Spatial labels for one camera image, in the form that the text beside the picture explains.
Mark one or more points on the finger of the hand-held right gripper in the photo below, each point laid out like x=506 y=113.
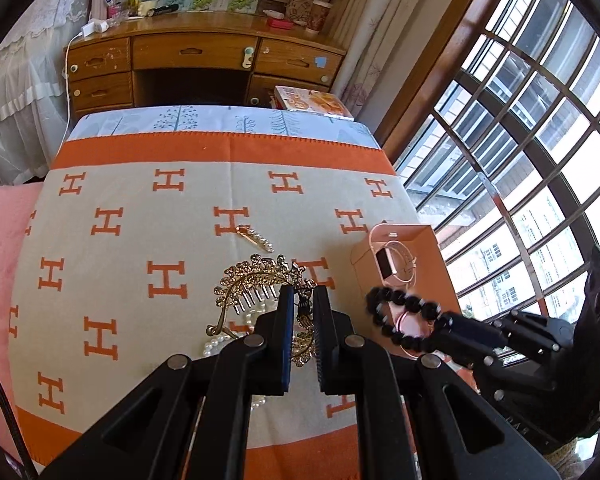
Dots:
x=462 y=337
x=530 y=330

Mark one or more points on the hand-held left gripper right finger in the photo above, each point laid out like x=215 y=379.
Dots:
x=323 y=345

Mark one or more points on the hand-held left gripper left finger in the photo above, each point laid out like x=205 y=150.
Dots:
x=284 y=345

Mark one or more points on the gold leaf hair comb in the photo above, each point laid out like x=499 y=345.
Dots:
x=252 y=272

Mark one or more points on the pink jewelry box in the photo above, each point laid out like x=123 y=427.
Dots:
x=430 y=255

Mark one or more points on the pink bangle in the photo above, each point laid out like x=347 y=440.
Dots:
x=410 y=342

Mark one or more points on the pink smart watch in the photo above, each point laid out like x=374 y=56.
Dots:
x=392 y=257

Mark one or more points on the pearl hair clip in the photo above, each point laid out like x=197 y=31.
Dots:
x=257 y=240

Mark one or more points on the orange patterned blanket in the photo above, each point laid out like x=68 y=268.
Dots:
x=145 y=220

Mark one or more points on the metal window grille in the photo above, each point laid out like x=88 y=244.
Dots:
x=530 y=110

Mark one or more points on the leaf print bed sheet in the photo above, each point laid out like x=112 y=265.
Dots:
x=205 y=119

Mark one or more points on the orange food print box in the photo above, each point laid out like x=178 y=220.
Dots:
x=312 y=102

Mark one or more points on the white and blue drawer latch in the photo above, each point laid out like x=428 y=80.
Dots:
x=247 y=57

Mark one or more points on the pink fluffy blanket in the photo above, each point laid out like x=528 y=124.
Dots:
x=2 y=270

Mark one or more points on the beige curtain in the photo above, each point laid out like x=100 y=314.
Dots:
x=380 y=50

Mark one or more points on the wooden desk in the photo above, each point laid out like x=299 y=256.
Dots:
x=195 y=50

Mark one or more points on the red case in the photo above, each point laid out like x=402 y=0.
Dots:
x=280 y=24

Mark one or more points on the red and white paper cup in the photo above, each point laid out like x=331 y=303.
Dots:
x=319 y=15

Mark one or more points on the brown patterned box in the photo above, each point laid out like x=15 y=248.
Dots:
x=299 y=6

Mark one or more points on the green painted picture strip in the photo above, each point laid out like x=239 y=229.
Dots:
x=205 y=2

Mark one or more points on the black flashlight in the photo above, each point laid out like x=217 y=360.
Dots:
x=164 y=10

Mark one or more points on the white charger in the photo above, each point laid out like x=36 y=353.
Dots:
x=95 y=27

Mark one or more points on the white lace curtain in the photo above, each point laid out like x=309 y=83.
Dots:
x=20 y=85

